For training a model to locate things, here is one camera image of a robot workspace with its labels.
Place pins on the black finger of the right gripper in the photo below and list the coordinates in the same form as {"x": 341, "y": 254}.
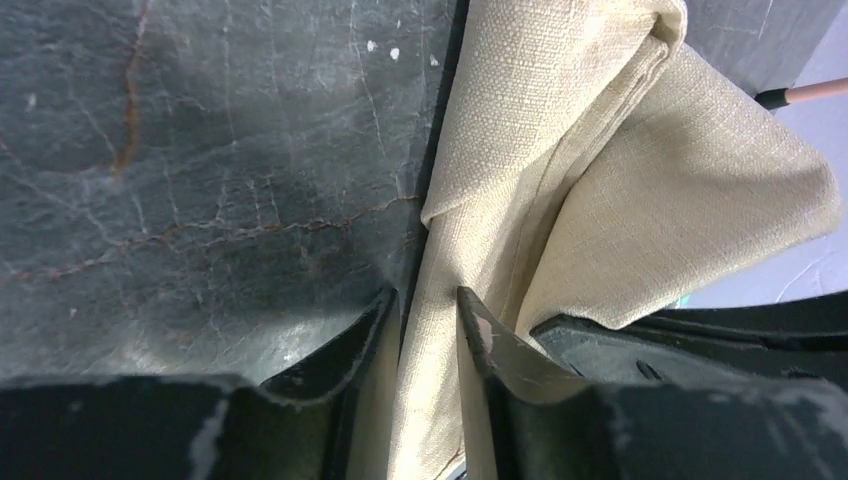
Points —
{"x": 802, "y": 339}

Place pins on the beige cloth napkin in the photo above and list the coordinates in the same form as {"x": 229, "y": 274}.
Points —
{"x": 590, "y": 163}

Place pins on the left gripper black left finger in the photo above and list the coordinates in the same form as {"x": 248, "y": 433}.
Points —
{"x": 328, "y": 416}

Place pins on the pink music stand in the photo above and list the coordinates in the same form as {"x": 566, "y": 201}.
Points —
{"x": 779, "y": 98}

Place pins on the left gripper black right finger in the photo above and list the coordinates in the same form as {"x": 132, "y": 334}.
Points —
{"x": 527, "y": 417}

